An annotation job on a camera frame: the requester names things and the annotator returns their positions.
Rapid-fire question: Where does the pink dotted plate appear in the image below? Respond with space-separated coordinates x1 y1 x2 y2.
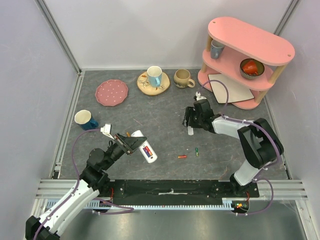
95 79 129 107

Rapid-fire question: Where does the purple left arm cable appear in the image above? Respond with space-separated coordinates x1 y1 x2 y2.
33 128 135 240

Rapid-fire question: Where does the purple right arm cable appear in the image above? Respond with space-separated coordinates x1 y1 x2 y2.
198 79 282 217

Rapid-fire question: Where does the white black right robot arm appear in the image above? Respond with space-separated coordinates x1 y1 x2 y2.
182 99 284 197

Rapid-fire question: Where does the beige floral saucer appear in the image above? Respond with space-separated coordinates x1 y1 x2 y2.
136 70 171 96

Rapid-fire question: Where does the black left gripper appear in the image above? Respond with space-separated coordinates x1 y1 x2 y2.
102 131 147 170

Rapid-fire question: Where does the dark blue mug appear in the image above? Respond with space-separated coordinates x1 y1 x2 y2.
74 109 99 131

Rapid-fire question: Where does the white battery cover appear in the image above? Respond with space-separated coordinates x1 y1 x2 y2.
187 126 194 136

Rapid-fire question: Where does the aluminium frame post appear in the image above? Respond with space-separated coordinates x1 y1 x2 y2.
273 0 301 36
34 0 83 75

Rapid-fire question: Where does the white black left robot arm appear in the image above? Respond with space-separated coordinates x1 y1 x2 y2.
25 134 147 240

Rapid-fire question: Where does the left aluminium frame post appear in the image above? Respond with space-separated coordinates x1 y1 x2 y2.
34 0 83 75

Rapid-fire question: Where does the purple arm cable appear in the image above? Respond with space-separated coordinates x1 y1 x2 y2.
198 79 282 217
33 128 135 240

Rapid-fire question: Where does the grey blue shelf mug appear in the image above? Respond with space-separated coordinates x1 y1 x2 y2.
210 39 225 59

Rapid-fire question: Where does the light blue mug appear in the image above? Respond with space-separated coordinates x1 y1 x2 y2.
147 66 163 88

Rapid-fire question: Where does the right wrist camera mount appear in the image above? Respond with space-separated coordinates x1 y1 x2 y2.
194 91 207 101

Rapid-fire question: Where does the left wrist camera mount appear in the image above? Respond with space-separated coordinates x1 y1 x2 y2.
100 123 114 140

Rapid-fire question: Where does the red cup in bowl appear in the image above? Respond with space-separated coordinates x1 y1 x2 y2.
241 60 258 75

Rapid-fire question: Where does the beige ceramic mug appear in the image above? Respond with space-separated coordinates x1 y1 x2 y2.
173 69 196 89

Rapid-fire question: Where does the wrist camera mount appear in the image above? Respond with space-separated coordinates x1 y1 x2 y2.
100 123 114 140
194 91 207 101

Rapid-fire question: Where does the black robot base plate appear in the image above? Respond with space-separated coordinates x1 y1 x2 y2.
98 179 260 206

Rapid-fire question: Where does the white slotted cable duct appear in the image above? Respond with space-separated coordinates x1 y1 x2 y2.
46 197 251 212

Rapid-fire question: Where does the pink three-tier shelf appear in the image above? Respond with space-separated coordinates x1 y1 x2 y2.
197 16 295 110

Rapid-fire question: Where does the white square mat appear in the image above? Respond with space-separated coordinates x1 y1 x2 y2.
208 74 254 104

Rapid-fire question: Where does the patterned dark bowl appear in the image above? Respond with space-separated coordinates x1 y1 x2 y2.
239 58 265 80

